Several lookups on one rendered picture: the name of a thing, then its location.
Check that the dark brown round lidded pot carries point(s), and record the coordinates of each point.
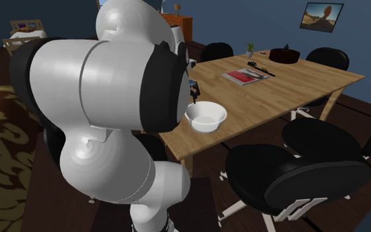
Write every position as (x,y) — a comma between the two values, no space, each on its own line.
(284,56)

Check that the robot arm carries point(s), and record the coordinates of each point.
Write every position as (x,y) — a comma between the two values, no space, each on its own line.
(108,96)

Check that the wooden table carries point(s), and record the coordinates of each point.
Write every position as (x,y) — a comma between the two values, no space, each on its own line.
(262,96)

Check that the long black tool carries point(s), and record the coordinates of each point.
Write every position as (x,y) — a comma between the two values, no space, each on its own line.
(262,69)

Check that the brown and yellow patterned rug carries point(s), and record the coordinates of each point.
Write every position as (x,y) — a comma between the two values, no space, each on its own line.
(2,154)

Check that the wooden bed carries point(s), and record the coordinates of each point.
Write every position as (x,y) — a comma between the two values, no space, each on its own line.
(24,35)

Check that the orange chest of drawers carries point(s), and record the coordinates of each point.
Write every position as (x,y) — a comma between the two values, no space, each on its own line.
(183,27)

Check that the white bowl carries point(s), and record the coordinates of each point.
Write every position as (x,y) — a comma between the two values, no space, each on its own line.
(206,121)

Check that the black office chair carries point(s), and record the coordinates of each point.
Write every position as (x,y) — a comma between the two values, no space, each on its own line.
(284,173)
(216,51)
(320,138)
(328,58)

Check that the framed desert wall picture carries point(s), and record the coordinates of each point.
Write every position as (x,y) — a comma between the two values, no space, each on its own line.
(321,17)

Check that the small potted green plant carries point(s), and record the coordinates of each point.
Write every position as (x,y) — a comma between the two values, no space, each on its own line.
(250,48)

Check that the red and grey magazine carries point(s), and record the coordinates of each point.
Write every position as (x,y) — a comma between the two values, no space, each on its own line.
(244,76)

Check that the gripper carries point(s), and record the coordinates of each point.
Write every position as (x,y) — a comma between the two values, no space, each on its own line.
(195,87)

